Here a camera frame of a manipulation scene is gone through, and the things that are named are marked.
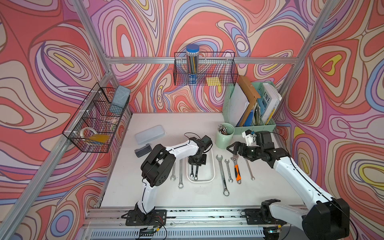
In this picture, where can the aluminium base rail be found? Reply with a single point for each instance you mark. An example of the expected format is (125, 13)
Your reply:
(188, 223)

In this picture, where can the small grey plastic box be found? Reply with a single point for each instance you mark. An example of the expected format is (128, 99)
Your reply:
(140, 152)

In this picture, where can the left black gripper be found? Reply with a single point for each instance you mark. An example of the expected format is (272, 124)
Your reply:
(204, 162)

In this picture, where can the orange brown folder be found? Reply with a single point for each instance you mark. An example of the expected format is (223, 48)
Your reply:
(252, 96)

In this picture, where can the yellow cloth pad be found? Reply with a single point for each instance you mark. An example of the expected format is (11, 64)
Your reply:
(97, 139)

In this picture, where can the white plastic storage box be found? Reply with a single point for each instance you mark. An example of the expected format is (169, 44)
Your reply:
(206, 173)

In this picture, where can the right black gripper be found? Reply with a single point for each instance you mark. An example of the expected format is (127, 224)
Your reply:
(241, 152)

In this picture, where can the chrome 18mm combination wrench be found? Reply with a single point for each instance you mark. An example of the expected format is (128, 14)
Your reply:
(173, 175)

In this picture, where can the chrome ring end wrench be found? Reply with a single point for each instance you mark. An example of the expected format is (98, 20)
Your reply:
(196, 173)

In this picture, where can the chrome Greenfield combination wrench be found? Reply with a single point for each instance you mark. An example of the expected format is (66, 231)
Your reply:
(181, 184)

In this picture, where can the black wire wall basket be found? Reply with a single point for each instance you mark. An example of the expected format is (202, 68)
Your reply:
(211, 64)

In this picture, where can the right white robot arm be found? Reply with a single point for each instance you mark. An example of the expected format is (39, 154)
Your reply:
(325, 218)

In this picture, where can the clear tape roll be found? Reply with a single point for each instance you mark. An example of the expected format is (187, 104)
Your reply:
(87, 132)

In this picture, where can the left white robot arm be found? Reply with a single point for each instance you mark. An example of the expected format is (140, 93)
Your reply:
(155, 171)

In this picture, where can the white book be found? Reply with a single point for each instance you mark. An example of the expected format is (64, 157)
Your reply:
(271, 100)

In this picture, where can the translucent box lid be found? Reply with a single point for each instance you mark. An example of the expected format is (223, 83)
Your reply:
(149, 135)

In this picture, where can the blue folder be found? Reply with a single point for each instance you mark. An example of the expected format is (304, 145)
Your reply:
(249, 120)

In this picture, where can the thin chrome wrench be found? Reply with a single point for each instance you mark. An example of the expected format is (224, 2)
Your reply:
(250, 170)

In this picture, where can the yellow sticky notes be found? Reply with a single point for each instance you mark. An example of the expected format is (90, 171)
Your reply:
(213, 81)

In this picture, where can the grey blue sponge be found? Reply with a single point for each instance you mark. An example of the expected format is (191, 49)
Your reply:
(121, 96)

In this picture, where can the green ceramic pen cup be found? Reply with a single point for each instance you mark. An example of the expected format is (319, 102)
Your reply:
(225, 133)

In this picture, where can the orange handled adjustable wrench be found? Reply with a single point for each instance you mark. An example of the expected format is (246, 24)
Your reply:
(234, 158)

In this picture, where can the small chrome wrench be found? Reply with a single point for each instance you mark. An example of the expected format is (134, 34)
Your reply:
(227, 162)

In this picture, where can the blue capped pencil tube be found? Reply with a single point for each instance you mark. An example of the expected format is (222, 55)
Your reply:
(192, 55)

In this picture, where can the long chrome combination wrench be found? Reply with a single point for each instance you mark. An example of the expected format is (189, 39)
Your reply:
(226, 192)

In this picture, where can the black wire side basket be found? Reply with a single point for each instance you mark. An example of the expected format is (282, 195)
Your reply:
(97, 112)

